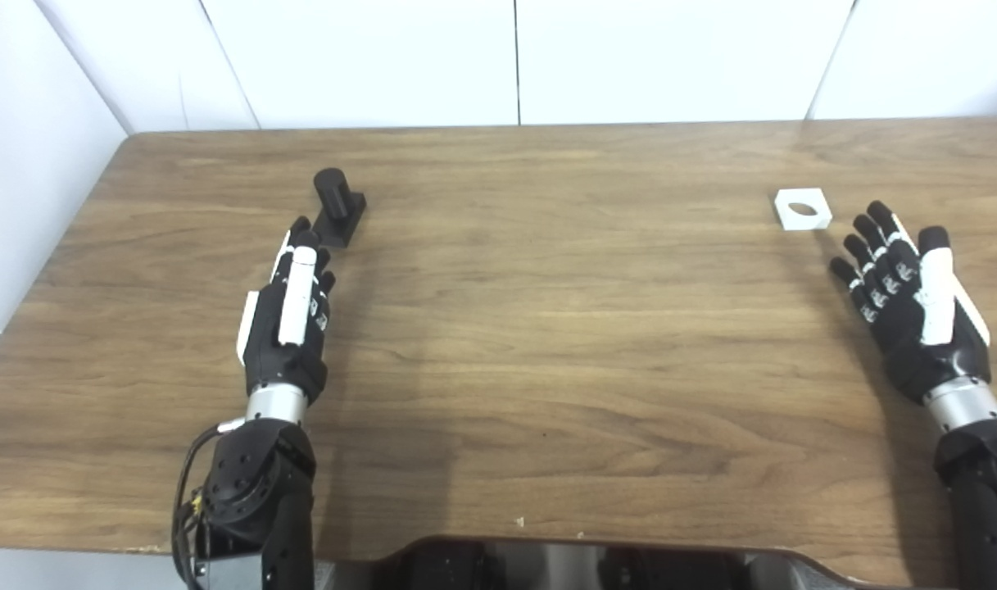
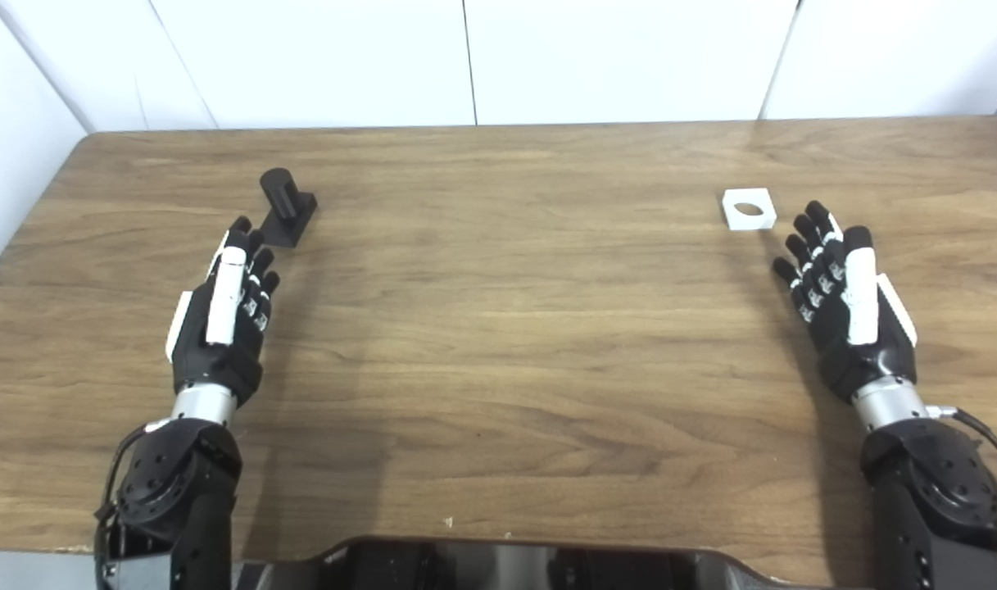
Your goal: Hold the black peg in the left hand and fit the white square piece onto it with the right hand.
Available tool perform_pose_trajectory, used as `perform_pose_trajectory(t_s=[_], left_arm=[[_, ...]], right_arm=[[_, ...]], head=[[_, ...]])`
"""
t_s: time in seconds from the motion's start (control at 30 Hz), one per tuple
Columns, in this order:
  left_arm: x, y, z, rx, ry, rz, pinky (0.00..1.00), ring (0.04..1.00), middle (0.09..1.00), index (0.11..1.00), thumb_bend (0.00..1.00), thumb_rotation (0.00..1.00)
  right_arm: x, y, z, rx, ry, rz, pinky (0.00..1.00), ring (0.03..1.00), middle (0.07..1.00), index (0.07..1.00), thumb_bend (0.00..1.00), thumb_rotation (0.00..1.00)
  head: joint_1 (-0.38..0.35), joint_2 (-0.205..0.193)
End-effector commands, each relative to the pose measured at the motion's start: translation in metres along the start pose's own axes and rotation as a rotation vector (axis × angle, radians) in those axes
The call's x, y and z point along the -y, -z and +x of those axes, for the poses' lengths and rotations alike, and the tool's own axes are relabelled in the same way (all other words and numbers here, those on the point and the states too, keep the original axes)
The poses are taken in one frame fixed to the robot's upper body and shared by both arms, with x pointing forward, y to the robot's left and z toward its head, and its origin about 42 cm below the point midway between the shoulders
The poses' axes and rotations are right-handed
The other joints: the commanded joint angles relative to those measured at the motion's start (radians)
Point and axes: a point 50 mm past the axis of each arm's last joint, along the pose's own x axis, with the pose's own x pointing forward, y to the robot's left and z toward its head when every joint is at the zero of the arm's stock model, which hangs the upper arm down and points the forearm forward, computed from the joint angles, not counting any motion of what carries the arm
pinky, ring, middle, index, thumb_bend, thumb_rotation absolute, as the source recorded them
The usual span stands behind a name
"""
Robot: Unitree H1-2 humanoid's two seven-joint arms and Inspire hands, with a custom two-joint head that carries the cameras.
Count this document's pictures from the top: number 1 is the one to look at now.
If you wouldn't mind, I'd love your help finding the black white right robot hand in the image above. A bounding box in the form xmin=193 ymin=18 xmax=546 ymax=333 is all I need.
xmin=829 ymin=200 xmax=993 ymax=404

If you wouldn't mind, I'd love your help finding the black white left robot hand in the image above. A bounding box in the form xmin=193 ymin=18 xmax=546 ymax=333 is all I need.
xmin=236 ymin=216 xmax=338 ymax=404

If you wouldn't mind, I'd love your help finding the black peg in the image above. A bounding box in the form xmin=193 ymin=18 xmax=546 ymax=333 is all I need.
xmin=312 ymin=168 xmax=367 ymax=249

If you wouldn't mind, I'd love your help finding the white square piece with hole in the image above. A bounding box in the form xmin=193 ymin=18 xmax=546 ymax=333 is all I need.
xmin=773 ymin=188 xmax=833 ymax=232

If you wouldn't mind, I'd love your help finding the black robot torso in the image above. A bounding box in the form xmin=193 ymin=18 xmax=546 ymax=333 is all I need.
xmin=314 ymin=537 xmax=859 ymax=590

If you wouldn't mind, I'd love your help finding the thick black left wrist cable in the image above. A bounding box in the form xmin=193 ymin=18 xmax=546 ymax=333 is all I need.
xmin=170 ymin=420 xmax=247 ymax=590

